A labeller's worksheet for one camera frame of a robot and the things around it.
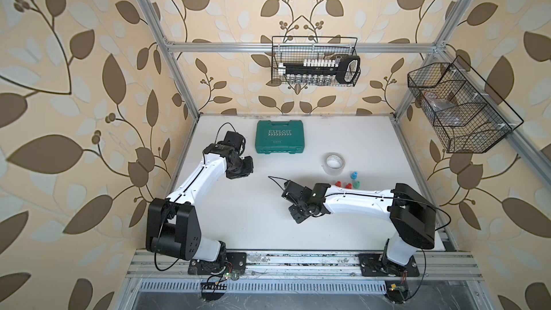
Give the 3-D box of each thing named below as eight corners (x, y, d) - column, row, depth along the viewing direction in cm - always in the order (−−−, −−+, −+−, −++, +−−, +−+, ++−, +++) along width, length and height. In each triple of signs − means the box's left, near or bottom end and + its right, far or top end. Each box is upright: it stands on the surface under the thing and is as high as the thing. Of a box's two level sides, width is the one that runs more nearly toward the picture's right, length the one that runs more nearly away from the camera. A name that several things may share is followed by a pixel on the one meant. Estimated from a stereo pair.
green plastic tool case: (254, 154, 106) (253, 148, 102) (257, 126, 118) (256, 120, 114) (304, 154, 106) (305, 148, 102) (302, 126, 118) (303, 120, 114)
